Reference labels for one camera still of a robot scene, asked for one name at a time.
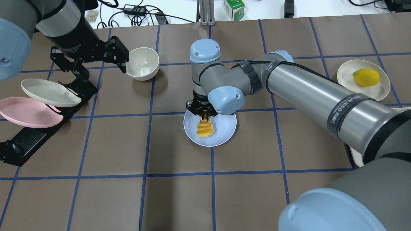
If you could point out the black plate rack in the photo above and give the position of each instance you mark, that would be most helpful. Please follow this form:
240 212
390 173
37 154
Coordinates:
20 148

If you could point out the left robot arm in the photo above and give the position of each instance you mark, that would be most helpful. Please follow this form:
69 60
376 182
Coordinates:
61 21

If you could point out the white rectangular tray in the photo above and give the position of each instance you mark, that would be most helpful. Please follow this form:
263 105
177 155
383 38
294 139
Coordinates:
357 157

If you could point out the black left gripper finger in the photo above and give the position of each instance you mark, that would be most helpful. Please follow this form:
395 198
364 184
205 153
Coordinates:
79 70
64 63

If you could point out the black power adapter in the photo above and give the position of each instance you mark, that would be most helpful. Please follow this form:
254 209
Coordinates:
135 10

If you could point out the pink plate in rack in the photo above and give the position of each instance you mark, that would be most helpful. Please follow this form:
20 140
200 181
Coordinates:
29 112

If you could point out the yellow lemon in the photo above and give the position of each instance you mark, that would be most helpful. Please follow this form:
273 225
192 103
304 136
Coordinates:
366 77

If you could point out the aluminium frame post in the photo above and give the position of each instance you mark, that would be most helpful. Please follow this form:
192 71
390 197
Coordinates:
205 12

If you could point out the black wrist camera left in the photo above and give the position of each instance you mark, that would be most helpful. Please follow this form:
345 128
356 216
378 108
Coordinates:
115 52

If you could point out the white plate in rack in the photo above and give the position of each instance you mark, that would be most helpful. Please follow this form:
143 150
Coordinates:
50 93

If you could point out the green white carton box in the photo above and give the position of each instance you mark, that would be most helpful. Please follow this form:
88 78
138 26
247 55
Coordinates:
235 9

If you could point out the striped bread roll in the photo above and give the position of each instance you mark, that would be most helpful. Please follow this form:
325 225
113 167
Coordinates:
204 129

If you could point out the cream round plate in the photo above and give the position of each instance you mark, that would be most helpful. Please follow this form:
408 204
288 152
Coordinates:
345 78

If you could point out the light blue plate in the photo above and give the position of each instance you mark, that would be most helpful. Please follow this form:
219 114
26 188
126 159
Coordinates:
224 128

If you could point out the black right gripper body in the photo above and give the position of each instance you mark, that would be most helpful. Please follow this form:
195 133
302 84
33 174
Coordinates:
199 102

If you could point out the white ceramic bowl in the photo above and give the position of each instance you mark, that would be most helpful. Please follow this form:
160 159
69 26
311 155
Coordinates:
143 64

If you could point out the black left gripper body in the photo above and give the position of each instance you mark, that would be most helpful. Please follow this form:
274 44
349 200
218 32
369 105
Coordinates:
74 42

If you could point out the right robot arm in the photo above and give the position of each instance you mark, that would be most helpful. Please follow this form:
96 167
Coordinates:
375 197

